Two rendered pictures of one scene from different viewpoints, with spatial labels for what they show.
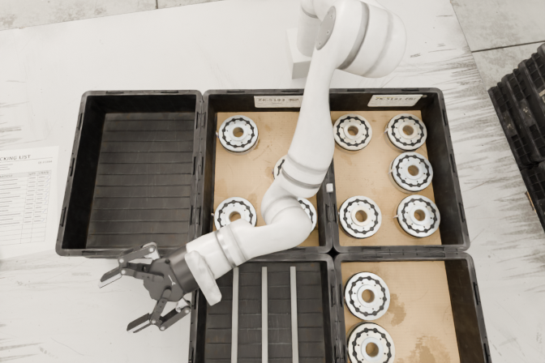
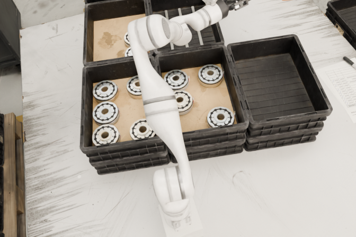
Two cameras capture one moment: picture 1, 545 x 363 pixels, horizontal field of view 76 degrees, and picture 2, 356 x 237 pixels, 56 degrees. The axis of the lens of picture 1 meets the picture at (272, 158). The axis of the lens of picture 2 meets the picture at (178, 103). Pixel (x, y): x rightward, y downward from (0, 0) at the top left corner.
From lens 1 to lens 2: 1.05 m
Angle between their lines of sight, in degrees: 53
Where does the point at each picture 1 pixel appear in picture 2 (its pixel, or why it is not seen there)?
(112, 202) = (286, 75)
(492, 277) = (62, 93)
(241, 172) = (213, 101)
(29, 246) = (331, 68)
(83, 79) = not seen: outside the picture
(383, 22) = (139, 21)
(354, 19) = (152, 16)
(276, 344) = not seen: hidden behind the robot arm
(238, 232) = (198, 16)
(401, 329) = (119, 48)
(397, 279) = not seen: hidden behind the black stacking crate
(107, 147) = (306, 102)
